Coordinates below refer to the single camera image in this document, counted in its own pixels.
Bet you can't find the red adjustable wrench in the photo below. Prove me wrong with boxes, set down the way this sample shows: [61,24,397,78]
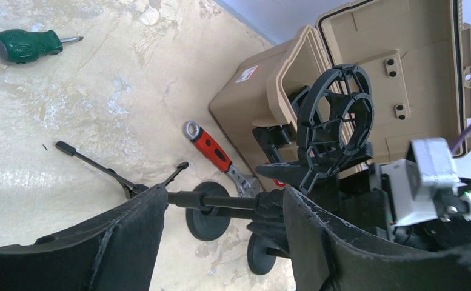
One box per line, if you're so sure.
[184,121,261,198]

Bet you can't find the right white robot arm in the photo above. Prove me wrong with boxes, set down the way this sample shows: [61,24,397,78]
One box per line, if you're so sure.
[335,159,471,252]

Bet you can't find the tan plastic tool case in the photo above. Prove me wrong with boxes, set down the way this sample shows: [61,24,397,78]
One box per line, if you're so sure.
[209,1,471,170]

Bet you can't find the green handle screwdriver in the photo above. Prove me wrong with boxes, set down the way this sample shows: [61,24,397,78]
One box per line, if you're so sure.
[0,29,84,64]

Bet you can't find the round base shock mount stand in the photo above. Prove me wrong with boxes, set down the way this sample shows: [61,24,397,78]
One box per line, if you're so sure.
[247,221,290,275]

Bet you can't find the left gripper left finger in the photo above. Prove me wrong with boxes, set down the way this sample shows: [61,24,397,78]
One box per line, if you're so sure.
[0,184,168,290]

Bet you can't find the round base clip stand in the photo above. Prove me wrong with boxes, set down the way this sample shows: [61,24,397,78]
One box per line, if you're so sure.
[184,181,298,242]

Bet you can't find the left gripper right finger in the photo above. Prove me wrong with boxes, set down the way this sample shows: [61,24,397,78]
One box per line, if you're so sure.
[283,187,471,290]

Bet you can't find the black tripod mic stand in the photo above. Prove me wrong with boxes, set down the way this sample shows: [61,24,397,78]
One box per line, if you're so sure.
[54,63,376,218]

